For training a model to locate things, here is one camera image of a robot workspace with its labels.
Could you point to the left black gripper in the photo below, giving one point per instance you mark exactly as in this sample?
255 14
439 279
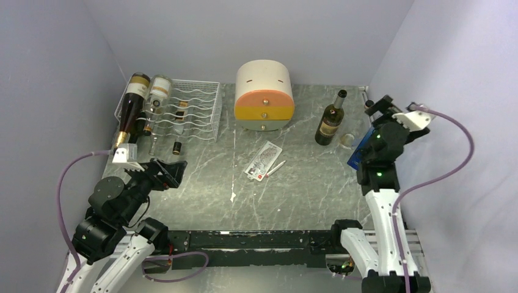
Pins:
171 175

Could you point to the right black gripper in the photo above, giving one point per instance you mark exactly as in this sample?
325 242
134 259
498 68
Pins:
385 107

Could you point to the blue clear square bottle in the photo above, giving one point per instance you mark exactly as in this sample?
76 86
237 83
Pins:
356 157

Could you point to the dark green wine bottle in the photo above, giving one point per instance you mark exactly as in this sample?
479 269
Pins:
331 120

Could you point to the clear bottle cream label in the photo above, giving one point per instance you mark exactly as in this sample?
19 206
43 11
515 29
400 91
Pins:
157 98

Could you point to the dark red wine bottle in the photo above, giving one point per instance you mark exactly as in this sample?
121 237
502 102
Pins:
132 104

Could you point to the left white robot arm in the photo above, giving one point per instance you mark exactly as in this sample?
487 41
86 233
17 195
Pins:
113 205

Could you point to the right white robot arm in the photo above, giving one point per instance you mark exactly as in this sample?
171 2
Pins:
390 266

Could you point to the clear open-neck bottle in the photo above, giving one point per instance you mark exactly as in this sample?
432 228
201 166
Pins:
153 144

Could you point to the dark green lower-rack bottle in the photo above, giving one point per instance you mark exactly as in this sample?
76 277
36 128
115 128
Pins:
138 128

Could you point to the clear bottle black-gold label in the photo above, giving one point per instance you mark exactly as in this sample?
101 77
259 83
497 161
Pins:
180 126

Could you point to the ruler set plastic package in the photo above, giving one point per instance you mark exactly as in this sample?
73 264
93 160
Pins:
263 161

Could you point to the white pink-tipped marker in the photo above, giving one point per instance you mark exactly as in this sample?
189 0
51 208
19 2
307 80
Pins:
274 169

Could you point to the cream drawer cabinet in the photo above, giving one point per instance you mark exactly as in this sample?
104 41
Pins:
263 96

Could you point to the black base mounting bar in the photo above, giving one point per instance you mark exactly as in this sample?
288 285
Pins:
251 246

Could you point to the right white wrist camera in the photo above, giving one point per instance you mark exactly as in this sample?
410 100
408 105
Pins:
416 119

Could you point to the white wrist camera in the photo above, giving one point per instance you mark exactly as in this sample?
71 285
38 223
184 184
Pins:
125 156
416 119

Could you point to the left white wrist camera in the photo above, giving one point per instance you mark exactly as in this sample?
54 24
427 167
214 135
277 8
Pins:
125 156

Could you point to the white wire wine rack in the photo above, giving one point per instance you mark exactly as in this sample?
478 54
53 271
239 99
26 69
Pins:
204 109

